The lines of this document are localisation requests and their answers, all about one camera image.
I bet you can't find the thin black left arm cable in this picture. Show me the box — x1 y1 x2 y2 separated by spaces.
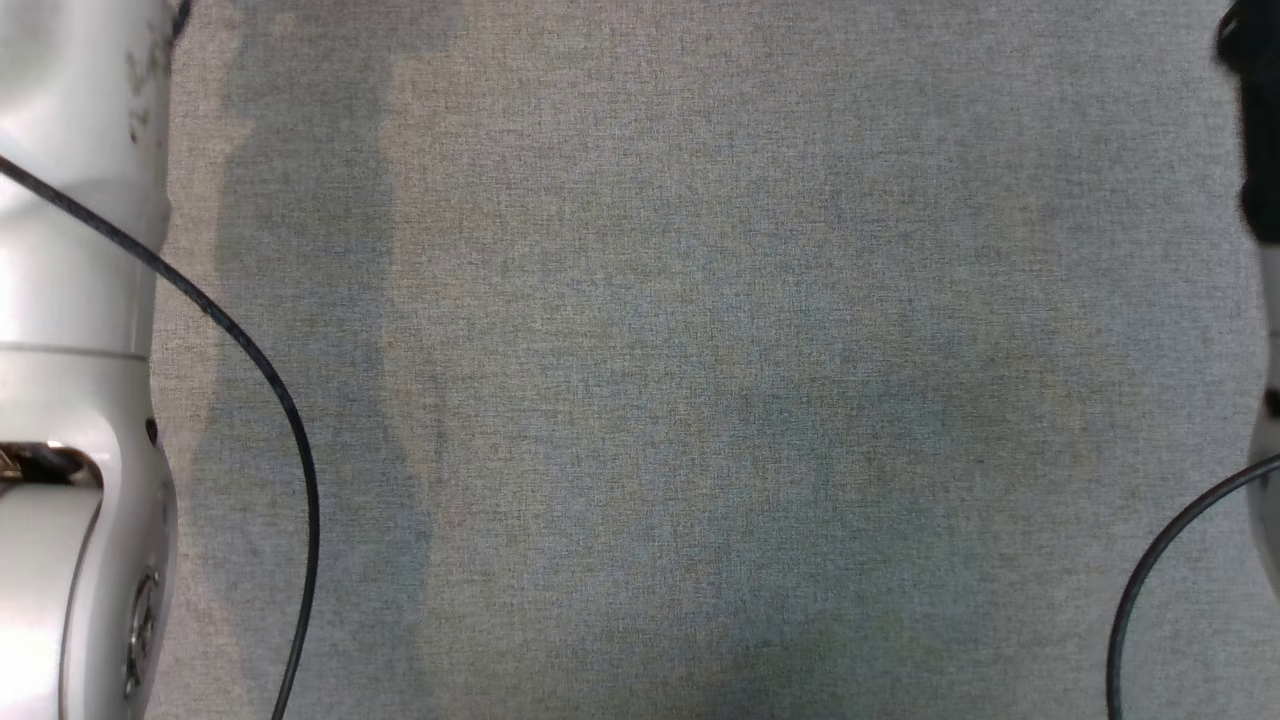
0 155 321 720

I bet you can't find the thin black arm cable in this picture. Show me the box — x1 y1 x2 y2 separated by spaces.
0 155 321 720
1105 455 1280 720

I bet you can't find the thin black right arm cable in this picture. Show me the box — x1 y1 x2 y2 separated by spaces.
1105 455 1280 720

